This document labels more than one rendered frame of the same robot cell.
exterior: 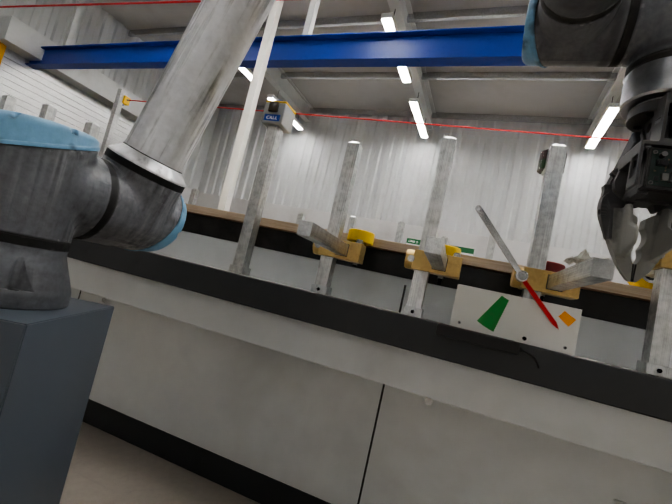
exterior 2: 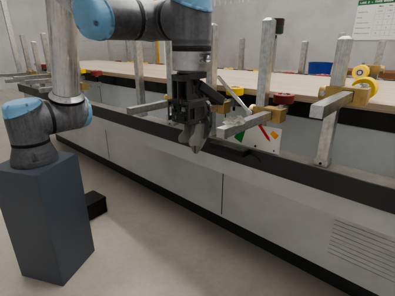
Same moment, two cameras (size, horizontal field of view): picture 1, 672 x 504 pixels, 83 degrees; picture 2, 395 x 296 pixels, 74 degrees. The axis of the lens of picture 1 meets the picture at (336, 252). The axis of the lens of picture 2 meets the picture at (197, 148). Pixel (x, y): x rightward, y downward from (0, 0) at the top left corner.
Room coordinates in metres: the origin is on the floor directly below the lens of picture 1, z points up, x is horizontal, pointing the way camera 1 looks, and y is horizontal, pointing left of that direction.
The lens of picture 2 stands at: (-0.15, -0.62, 1.09)
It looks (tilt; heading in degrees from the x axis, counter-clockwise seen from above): 21 degrees down; 23
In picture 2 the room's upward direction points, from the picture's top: straight up
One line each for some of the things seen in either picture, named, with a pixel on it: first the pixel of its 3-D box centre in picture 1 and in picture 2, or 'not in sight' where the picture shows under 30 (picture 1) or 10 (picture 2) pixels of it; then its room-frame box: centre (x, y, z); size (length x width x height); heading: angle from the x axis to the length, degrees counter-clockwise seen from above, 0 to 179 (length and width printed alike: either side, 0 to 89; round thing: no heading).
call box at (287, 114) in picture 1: (278, 118); not in sight; (1.12, 0.26, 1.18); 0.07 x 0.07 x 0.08; 71
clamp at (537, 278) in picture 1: (543, 282); (267, 113); (0.87, -0.48, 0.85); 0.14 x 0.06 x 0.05; 71
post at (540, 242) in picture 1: (540, 243); (263, 88); (0.87, -0.46, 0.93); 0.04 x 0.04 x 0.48; 71
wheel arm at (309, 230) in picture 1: (336, 247); (167, 103); (0.95, 0.00, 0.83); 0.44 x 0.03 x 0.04; 161
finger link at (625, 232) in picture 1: (628, 240); (186, 137); (0.45, -0.34, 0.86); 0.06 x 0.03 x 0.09; 162
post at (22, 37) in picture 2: not in sight; (27, 61); (1.68, 1.91, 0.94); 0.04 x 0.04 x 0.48; 71
